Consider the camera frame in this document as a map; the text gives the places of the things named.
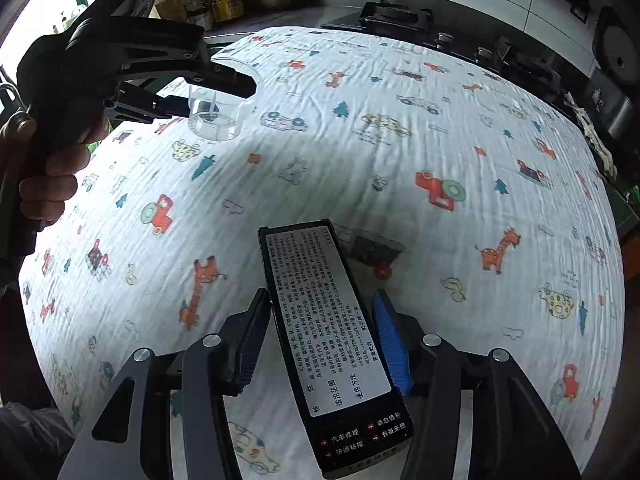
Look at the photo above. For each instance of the person's left hand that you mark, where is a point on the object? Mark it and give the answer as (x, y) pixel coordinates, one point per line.
(55, 185)

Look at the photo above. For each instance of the dark condiment bottle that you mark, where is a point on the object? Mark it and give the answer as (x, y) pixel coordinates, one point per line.
(200, 5)

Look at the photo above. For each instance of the clear plastic cup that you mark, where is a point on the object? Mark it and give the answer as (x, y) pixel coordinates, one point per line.
(220, 125)

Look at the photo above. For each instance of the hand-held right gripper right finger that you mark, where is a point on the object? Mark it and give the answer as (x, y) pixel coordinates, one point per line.
(392, 345)

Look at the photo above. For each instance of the black gas stove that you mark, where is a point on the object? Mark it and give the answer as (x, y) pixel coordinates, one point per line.
(395, 15)

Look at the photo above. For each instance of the white rag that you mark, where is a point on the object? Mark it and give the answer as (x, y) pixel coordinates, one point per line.
(597, 145)

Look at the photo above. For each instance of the black box white label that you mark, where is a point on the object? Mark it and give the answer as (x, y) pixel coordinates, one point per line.
(325, 320)

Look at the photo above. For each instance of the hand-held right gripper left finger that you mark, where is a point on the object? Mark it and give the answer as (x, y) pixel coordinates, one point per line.
(250, 340)

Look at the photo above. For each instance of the cardboard box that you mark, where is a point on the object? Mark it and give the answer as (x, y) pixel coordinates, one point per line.
(172, 5)

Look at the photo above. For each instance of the grey plastic bag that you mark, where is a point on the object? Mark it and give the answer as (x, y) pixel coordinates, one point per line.
(30, 440)

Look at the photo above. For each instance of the white printed tablecloth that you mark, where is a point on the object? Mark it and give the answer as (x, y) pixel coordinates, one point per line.
(350, 160)

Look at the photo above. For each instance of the stainless steel pot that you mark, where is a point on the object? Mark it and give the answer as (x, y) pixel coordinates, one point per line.
(617, 105)

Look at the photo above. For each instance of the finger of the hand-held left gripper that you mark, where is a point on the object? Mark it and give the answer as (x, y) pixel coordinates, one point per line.
(225, 80)
(150, 106)

